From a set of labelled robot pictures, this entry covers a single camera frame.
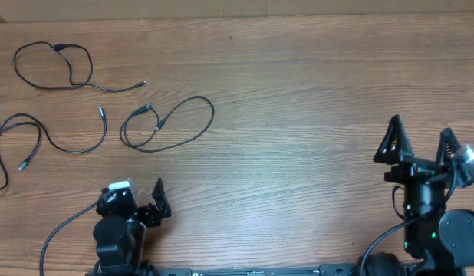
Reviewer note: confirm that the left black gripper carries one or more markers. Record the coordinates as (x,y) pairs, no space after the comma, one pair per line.
(153,216)

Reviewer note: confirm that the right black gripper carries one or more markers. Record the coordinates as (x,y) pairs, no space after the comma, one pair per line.
(409,167)

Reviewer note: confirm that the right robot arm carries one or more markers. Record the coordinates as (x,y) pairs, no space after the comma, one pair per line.
(441,241)

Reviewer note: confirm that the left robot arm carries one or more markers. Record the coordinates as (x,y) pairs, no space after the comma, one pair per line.
(121,233)

